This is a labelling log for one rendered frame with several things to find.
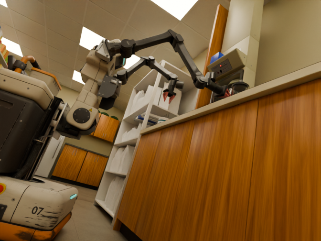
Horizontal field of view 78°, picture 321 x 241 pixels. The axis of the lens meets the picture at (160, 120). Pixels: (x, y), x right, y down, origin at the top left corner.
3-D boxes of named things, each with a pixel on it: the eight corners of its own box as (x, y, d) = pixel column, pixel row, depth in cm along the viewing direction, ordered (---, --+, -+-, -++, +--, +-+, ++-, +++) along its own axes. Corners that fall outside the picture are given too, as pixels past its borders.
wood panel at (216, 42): (233, 147, 179) (249, 30, 225) (236, 147, 176) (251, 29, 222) (190, 128, 160) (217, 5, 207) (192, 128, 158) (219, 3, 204)
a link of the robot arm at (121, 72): (143, 62, 204) (142, 53, 197) (154, 66, 199) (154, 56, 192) (116, 83, 175) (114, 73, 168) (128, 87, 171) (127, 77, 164)
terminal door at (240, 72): (207, 125, 158) (215, 82, 171) (237, 117, 131) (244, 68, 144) (206, 125, 157) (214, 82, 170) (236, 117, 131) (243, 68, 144)
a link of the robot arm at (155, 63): (147, 66, 199) (146, 56, 191) (152, 65, 201) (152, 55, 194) (173, 87, 173) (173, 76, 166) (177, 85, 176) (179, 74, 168)
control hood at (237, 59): (214, 81, 172) (216, 72, 176) (245, 65, 144) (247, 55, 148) (204, 75, 168) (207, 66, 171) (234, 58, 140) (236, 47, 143)
